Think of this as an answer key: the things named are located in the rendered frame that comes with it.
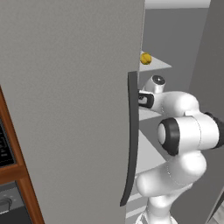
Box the grey fridge freezer body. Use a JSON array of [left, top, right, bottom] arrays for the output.
[[124, 0, 224, 224]]

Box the yellow lemon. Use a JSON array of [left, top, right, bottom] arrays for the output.
[[139, 52, 153, 66]]

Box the black microwave oven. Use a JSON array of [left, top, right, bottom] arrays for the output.
[[0, 116, 17, 169]]

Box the grey freezer door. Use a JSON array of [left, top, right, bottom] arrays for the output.
[[0, 0, 146, 224]]

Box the dark grey door handle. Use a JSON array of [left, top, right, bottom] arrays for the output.
[[119, 71, 141, 207]]

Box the dark oven knob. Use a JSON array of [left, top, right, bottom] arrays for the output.
[[0, 198, 13, 210]]

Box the brown wooden cabinet frame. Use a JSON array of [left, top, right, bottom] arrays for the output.
[[0, 86, 46, 224]]

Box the pale grey freezer rack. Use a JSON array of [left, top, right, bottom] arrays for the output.
[[136, 129, 168, 175], [137, 106, 165, 122], [138, 53, 172, 73]]

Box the dark grey oven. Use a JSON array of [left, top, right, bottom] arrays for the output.
[[0, 180, 33, 224]]

